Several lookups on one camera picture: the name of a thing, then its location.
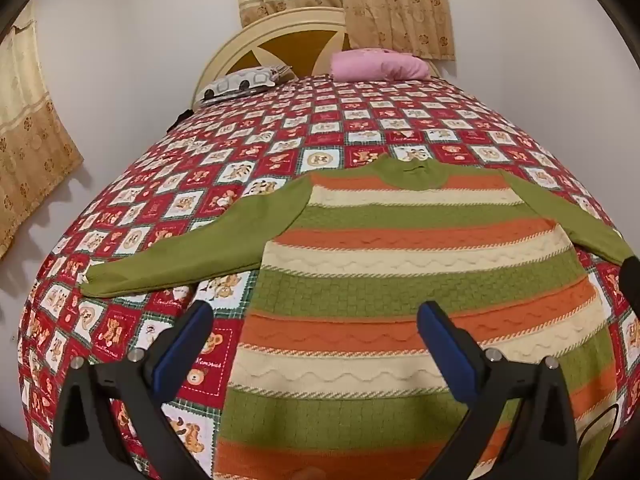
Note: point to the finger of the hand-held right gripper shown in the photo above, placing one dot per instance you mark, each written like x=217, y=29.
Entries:
x=632, y=285

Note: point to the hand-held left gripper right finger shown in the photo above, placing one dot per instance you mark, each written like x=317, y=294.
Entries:
x=445, y=347

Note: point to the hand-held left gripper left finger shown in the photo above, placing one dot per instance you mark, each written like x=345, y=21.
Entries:
x=182, y=347

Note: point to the green orange cream striped sweater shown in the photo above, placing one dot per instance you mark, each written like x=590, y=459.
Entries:
x=400, y=260

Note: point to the red patchwork bear bedspread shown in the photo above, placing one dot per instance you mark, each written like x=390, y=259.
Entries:
x=200, y=170

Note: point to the small dark object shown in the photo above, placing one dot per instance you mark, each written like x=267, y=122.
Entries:
x=179, y=121

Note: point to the beige floral side curtain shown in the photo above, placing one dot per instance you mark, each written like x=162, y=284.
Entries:
x=30, y=150

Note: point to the white grey patterned pillow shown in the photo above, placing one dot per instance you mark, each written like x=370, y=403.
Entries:
x=240, y=82

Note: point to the pink pillow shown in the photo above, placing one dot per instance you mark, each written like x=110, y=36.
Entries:
x=380, y=66

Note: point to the cream wooden headboard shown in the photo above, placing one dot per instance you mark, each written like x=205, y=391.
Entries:
x=225, y=55

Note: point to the tan floral curtain panel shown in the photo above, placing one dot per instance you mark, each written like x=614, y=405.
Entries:
x=400, y=5

